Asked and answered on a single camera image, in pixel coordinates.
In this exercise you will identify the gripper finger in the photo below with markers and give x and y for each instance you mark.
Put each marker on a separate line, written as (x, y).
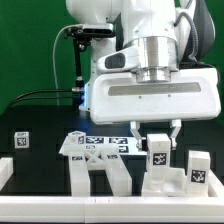
(174, 131)
(136, 135)

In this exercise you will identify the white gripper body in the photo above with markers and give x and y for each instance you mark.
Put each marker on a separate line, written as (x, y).
(190, 94)

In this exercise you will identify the white long side rail back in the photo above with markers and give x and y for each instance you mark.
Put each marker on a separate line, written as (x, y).
(117, 174)

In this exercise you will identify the white long side rail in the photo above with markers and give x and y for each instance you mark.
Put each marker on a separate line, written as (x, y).
(79, 176)
(117, 174)

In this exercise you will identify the white chair seat block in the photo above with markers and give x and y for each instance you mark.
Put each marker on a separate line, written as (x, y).
(174, 184)

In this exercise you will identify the white long side rail front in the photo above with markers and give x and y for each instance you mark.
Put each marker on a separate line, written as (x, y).
(79, 176)

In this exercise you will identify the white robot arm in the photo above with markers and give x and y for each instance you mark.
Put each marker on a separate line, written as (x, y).
(145, 64)

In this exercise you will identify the white flat back panel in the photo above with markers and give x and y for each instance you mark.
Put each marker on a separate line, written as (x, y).
(125, 145)

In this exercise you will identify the white left fence block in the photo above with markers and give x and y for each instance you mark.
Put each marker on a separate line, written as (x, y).
(6, 170)

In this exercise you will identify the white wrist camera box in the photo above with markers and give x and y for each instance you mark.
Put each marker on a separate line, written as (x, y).
(120, 61)

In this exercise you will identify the white right fence rail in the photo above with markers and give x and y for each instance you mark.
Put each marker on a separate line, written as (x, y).
(216, 188)

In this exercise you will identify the white fence rail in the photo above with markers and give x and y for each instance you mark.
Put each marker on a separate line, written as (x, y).
(111, 209)
(216, 188)

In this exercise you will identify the black camera on stand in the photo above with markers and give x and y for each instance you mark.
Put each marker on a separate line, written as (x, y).
(82, 35)

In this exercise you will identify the white front fence rail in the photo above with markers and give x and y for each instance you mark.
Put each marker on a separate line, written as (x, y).
(111, 209)

